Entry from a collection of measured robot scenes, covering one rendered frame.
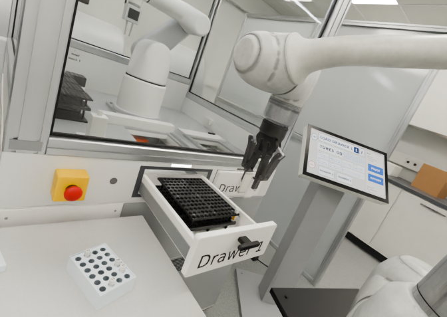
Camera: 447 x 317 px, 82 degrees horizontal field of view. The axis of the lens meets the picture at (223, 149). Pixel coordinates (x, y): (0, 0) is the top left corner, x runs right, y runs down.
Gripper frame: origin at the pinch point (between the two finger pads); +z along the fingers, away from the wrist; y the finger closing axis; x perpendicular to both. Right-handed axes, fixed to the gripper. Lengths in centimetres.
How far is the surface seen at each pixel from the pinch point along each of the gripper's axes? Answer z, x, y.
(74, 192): 11.5, 41.3, 15.3
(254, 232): 8.1, 3.5, -10.9
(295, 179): 34, -148, 65
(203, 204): 10.2, 8.9, 5.6
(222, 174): 8.3, -10.3, 21.1
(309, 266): 90, -147, 18
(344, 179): 0, -82, 5
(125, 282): 19.7, 33.9, -6.7
